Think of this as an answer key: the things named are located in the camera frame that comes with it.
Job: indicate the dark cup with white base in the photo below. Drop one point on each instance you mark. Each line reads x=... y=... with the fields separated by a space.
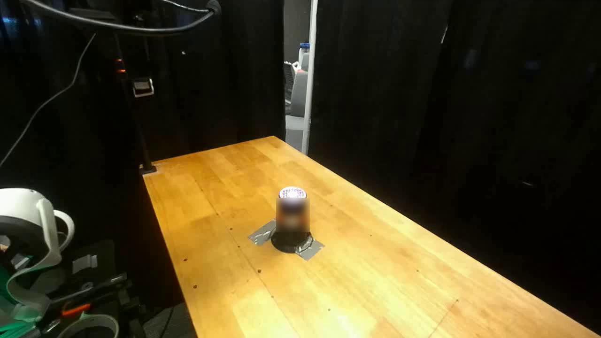
x=292 y=238

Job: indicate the white bottle with blue cap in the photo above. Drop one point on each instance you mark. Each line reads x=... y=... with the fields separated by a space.
x=305 y=56

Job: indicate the white VR headset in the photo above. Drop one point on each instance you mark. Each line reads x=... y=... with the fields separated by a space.
x=26 y=217

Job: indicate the grey duct tape piece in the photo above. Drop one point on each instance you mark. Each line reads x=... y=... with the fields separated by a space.
x=262 y=236
x=309 y=251

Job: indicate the white vertical post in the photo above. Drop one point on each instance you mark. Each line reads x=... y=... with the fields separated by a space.
x=311 y=76

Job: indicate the black camera stand pole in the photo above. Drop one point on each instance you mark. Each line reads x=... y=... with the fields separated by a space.
x=136 y=120

